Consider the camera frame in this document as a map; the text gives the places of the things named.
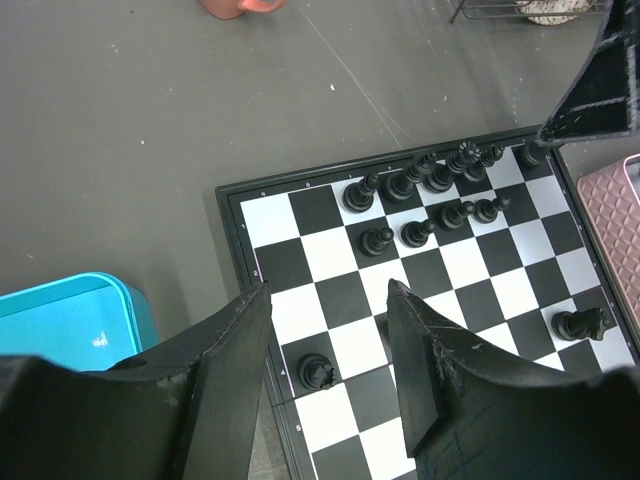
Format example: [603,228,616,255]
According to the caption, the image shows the patterned plate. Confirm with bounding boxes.
[515,0,593,26]

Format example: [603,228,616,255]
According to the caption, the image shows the orange mug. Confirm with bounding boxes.
[200,0,287,20]

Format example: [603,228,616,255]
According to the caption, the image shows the blue plastic tray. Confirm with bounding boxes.
[1,272,159,371]

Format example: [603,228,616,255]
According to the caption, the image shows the chess board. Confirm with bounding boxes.
[216,128,636,479]

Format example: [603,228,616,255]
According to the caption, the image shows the pink metal tray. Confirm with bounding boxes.
[577,154,639,325]

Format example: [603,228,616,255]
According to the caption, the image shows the wire dish rack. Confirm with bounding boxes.
[449,0,607,26]

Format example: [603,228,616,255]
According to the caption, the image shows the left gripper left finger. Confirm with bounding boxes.
[1,283,272,479]

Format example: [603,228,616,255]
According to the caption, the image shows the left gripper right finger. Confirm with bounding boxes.
[387,280,639,479]

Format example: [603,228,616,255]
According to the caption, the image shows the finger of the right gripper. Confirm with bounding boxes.
[537,1,639,145]

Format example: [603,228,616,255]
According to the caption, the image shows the black chess piece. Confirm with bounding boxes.
[343,174,380,213]
[474,196,511,224]
[297,354,337,391]
[463,145,505,183]
[382,152,437,203]
[401,219,436,248]
[551,307,612,341]
[358,227,394,257]
[423,141,481,193]
[521,142,549,169]

